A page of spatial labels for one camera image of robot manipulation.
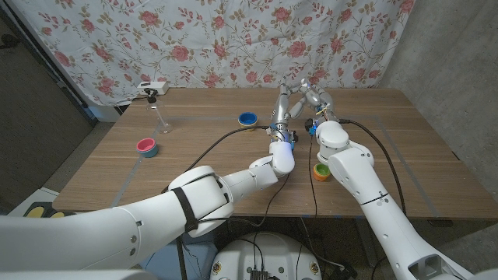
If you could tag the black plug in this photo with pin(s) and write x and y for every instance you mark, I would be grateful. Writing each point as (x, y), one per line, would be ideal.
(150, 95)

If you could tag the pink plastic cup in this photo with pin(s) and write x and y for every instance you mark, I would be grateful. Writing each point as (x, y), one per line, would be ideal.
(145, 144)

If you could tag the yellow plastic cup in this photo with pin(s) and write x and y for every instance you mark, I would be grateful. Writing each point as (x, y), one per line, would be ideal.
(246, 128)

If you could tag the teal plastic cup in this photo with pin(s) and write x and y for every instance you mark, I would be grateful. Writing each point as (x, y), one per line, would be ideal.
(151, 153)

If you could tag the green plastic cup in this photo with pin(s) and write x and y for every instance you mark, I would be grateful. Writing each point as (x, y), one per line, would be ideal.
(320, 169)

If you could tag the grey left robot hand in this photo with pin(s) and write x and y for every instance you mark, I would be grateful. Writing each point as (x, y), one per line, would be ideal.
(282, 113)

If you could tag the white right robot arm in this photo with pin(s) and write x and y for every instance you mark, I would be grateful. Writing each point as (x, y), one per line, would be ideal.
(369, 194)

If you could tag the floral print backdrop cloth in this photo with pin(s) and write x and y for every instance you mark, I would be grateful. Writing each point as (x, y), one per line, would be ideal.
(233, 39)

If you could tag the white floor mat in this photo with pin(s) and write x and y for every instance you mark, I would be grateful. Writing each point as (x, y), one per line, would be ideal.
(50, 196)

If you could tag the white power strip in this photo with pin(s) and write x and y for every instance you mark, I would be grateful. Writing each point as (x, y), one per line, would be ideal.
(155, 87)

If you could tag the grey table leg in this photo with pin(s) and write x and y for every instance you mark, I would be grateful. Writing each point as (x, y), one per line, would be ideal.
(365, 241)

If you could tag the black slipper yellow insole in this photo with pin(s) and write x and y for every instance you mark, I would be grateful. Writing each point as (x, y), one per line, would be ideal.
(57, 214)
(35, 212)

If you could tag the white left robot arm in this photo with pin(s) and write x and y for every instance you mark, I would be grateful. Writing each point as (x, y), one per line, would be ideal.
(116, 237)

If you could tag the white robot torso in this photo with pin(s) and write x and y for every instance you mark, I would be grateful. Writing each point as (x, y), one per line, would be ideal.
(280, 253)

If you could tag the blue plastic cup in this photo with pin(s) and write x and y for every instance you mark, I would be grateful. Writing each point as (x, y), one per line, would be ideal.
(247, 117)

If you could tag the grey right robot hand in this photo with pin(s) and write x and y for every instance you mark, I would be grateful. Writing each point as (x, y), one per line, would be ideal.
(325, 103)

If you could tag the orange plastic cup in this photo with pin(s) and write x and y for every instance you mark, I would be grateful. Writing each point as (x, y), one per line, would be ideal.
(320, 178)

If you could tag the black power adapter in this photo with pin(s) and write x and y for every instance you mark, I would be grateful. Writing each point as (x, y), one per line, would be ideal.
(344, 272)

